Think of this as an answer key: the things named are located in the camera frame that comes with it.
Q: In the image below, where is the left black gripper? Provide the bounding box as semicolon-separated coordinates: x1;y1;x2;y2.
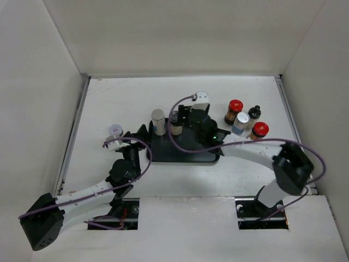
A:
119;124;151;180

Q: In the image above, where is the clear lid pepper shaker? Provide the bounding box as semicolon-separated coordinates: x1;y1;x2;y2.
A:
170;111;183;136

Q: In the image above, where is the silver lid salt jar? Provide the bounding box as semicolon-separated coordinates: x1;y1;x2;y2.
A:
151;109;166;136

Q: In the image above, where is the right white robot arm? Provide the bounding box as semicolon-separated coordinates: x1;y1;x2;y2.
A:
177;105;314;216

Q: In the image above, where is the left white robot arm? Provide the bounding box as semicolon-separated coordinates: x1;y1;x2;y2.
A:
19;125;151;251

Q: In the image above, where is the white lid small spice jar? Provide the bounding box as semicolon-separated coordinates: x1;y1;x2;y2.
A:
109;124;123;136

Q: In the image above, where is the black plastic tray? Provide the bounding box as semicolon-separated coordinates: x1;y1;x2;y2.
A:
146;117;221;164

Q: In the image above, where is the red lid sauce jar rear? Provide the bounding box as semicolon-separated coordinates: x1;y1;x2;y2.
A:
224;99;243;125

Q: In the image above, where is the red lid sauce jar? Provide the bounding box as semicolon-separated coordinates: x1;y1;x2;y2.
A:
248;122;269;140
224;99;243;125

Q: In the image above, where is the white cap blue label bottle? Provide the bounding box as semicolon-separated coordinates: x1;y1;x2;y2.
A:
232;112;250;135

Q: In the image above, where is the black cap small bottle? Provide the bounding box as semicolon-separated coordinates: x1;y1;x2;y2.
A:
248;105;261;128

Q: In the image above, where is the red lid sauce jar front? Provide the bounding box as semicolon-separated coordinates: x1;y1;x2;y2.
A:
248;122;269;140

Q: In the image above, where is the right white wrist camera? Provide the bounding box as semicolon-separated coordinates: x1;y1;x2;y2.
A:
191;92;209;111

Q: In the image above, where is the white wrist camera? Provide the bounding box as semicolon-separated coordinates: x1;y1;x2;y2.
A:
191;92;209;111
103;135;130;151

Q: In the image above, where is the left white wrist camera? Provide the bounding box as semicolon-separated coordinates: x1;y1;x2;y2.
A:
103;135;130;151

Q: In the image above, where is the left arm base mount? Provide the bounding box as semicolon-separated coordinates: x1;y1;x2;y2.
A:
87;198;140;230

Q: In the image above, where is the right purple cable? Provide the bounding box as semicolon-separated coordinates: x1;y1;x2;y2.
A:
167;94;327;219

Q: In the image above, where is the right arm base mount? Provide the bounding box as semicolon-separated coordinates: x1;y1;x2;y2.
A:
235;197;288;230

